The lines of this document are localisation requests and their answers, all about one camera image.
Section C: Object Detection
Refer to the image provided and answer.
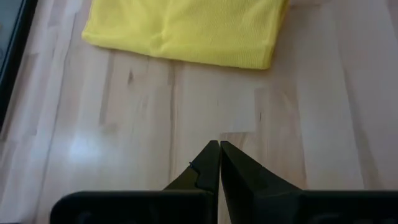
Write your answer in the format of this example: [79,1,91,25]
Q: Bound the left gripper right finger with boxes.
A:
[220,141,398,224]

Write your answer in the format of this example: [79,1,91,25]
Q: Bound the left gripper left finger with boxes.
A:
[49,139,221,224]

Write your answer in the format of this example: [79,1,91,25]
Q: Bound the yellow microfiber towel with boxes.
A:
[81,0,290,71]

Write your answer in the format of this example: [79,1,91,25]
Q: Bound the black aluminium table frame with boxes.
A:
[0,0,39,133]

